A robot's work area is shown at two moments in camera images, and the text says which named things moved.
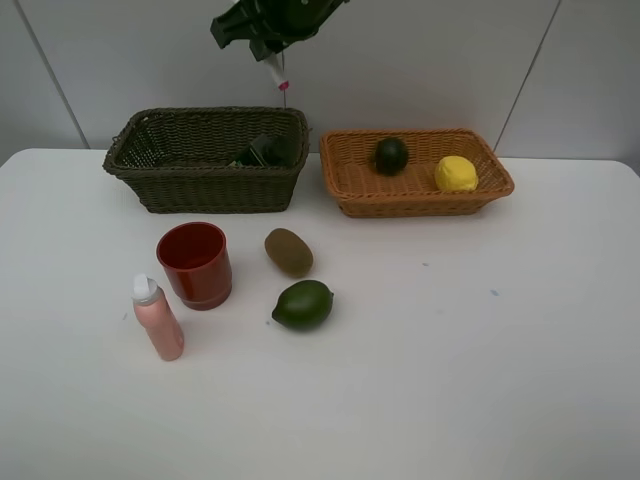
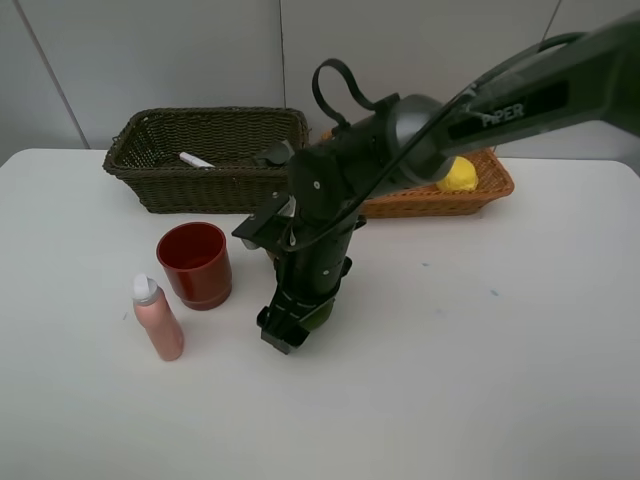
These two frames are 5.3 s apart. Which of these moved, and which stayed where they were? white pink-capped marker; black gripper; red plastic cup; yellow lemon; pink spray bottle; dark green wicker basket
Moved: black gripper; white pink-capped marker
Stayed: red plastic cup; yellow lemon; pink spray bottle; dark green wicker basket
